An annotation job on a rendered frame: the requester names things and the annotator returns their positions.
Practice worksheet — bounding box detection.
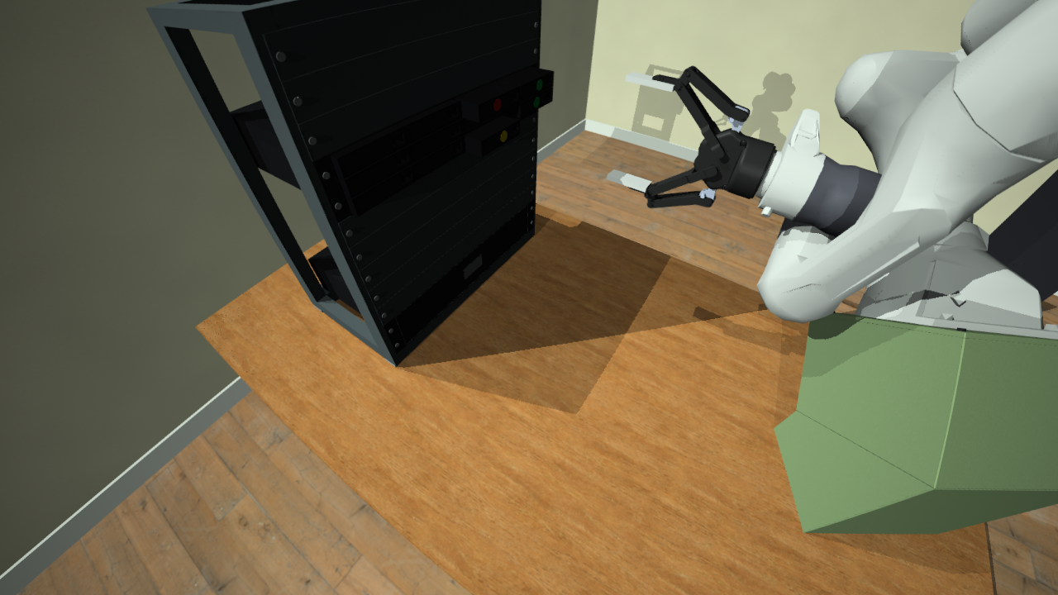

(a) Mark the black equipment rack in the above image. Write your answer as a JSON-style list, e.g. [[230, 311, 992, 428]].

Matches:
[[145, 0, 554, 367]]

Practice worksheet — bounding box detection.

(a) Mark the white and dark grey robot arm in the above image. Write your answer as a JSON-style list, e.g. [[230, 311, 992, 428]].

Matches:
[[755, 0, 1058, 340]]

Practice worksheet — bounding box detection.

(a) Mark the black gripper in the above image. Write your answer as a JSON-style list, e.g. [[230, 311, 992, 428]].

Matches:
[[607, 66, 777, 208]]

